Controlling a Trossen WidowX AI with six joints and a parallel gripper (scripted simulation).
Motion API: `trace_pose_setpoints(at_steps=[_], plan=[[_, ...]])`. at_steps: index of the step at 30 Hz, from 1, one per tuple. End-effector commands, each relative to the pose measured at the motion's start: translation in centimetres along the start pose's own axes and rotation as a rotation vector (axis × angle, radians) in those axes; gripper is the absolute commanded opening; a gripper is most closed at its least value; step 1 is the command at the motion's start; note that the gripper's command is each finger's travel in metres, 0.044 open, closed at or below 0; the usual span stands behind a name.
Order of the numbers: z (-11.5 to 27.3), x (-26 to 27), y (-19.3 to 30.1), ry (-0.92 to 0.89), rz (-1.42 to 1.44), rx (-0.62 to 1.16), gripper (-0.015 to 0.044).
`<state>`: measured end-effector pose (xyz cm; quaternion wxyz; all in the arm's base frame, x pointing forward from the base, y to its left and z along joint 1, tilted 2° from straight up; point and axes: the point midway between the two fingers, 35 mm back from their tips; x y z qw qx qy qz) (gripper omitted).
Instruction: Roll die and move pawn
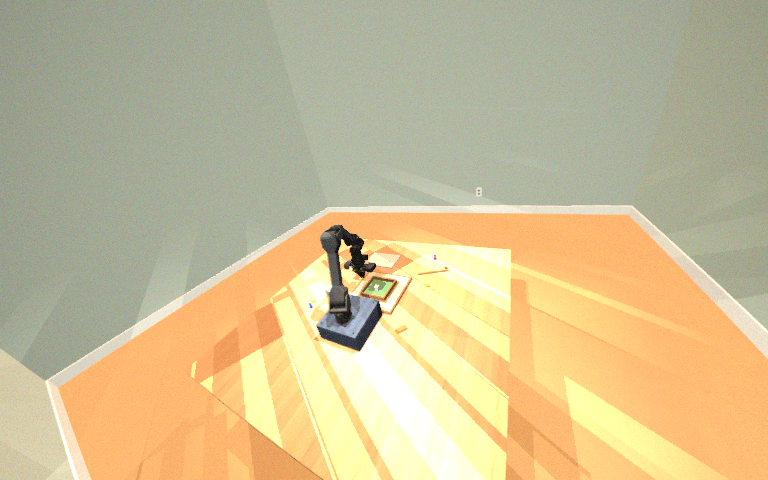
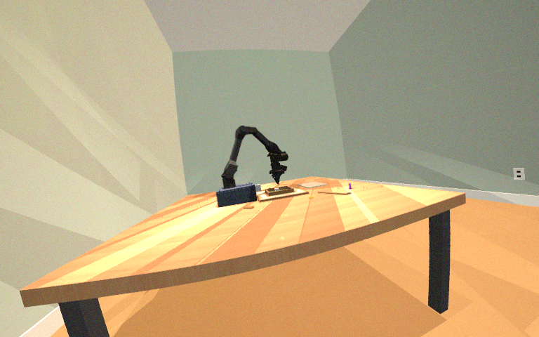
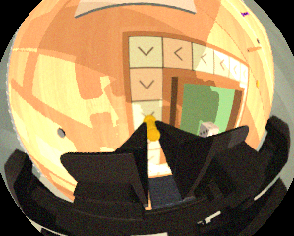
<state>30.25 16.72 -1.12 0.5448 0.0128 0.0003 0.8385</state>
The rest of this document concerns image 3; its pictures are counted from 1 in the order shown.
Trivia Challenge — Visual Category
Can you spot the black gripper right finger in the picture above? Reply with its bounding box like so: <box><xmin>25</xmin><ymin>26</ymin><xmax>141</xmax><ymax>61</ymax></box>
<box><xmin>154</xmin><ymin>119</ymin><xmax>249</xmax><ymax>201</ymax></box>

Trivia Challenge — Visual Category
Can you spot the white die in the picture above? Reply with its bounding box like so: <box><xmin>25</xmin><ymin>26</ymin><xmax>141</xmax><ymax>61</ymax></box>
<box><xmin>199</xmin><ymin>122</ymin><xmax>220</xmax><ymax>137</ymax></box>

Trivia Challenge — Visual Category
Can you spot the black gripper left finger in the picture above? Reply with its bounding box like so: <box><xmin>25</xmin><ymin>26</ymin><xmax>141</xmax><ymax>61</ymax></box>
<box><xmin>60</xmin><ymin>121</ymin><xmax>149</xmax><ymax>208</ymax></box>

